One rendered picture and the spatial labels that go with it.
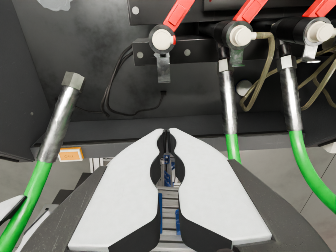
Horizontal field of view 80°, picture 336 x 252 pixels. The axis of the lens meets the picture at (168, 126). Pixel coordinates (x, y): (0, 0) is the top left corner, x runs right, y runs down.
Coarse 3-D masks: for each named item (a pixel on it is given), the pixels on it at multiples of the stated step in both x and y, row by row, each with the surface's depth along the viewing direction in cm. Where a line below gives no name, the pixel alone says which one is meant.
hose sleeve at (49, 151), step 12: (60, 96) 21; (72, 96) 21; (60, 108) 21; (72, 108) 21; (60, 120) 20; (48, 132) 20; (60, 132) 21; (48, 144) 20; (60, 144) 21; (48, 156) 20
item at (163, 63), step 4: (168, 52) 22; (156, 56) 22; (168, 56) 22; (160, 60) 22; (164, 60) 22; (168, 60) 22; (160, 64) 22; (164, 64) 22; (168, 64) 22; (160, 68) 22; (164, 68) 22; (168, 68) 22; (160, 72) 23; (164, 72) 23; (168, 72) 23; (160, 76) 23; (164, 76) 23; (168, 76) 23
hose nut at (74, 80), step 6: (66, 72) 21; (72, 72) 21; (66, 78) 21; (72, 78) 21; (78, 78) 21; (84, 78) 22; (66, 84) 21; (72, 84) 21; (78, 84) 21; (84, 84) 23; (78, 90) 22
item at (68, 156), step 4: (60, 148) 45; (64, 148) 45; (68, 148) 45; (72, 148) 45; (76, 148) 45; (80, 148) 45; (60, 152) 44; (64, 152) 44; (68, 152) 44; (72, 152) 44; (76, 152) 44; (60, 156) 45; (64, 156) 45; (68, 156) 45; (72, 156) 45; (76, 156) 45
